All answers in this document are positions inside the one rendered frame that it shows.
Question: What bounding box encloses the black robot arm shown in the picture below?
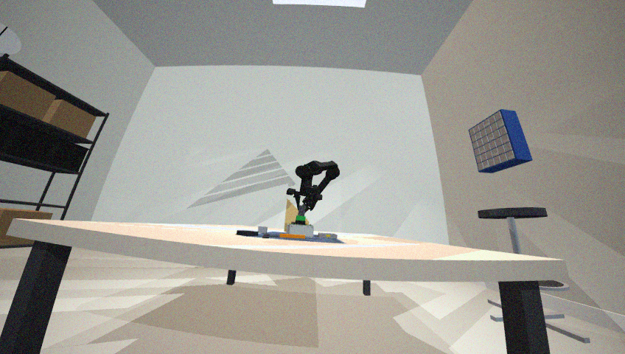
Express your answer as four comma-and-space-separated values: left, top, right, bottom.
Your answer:
296, 161, 340, 213

